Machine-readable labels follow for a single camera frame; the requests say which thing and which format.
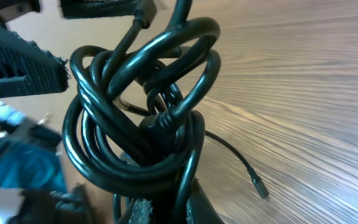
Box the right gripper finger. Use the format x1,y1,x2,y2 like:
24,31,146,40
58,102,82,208
116,179,224,224

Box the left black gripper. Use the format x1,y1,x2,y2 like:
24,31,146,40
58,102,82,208
0,26,92,224

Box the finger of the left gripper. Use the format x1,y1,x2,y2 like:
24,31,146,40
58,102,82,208
60,0,157,29

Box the thin black USB-C cable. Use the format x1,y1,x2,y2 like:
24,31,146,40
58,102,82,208
113,95,270,200

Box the thick black USB cable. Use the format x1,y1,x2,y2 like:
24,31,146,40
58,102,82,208
61,0,222,224

